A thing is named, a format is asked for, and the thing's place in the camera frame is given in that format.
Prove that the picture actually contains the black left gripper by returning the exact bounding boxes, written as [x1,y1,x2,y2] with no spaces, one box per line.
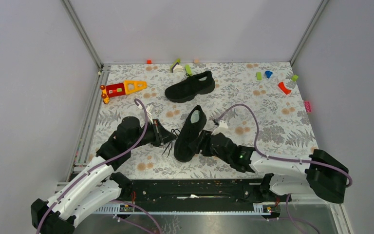
[129,118,177,150]

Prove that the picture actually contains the black sneaker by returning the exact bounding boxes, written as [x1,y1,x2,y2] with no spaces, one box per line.
[165,71,216,103]
[174,105,207,162]

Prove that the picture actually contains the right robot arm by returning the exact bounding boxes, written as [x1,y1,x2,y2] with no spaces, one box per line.
[190,131,352,204]

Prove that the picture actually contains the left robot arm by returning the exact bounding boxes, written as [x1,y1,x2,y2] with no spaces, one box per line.
[31,117,176,234]

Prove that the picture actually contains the floral patterned mat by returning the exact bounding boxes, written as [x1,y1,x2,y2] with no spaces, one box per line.
[79,62,317,163]

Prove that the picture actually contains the green purple white block stack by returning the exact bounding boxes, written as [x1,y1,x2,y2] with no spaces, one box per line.
[170,58,184,73]

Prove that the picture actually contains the lime green long brick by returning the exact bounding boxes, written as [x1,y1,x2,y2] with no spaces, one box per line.
[185,64,192,77]

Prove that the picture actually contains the red yellow toy rocket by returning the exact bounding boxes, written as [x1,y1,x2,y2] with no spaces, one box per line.
[100,80,148,104]

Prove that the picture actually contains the blue toy piece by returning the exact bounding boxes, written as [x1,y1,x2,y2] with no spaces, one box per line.
[265,71,273,78]

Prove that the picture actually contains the red arch block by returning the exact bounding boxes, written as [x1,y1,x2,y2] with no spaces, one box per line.
[278,81,292,95]

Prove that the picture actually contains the pink brick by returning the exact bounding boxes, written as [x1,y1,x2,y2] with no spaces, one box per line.
[304,101,312,113]

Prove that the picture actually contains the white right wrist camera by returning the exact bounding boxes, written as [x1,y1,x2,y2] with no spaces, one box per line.
[212,120,228,136]

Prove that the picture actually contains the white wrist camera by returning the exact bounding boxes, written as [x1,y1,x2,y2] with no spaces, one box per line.
[212,120,228,136]
[138,104,153,123]

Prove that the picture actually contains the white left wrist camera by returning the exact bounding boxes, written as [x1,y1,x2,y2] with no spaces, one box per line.
[138,104,153,123]

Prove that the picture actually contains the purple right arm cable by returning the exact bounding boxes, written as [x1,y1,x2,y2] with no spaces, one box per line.
[214,103,353,188]

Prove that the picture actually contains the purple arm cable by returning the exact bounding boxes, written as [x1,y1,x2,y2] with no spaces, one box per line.
[214,103,353,188]
[35,98,150,234]

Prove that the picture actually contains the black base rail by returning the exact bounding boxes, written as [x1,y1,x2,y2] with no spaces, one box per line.
[101,178,293,214]

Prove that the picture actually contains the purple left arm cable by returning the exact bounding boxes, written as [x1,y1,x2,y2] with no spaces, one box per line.
[35,98,150,234]

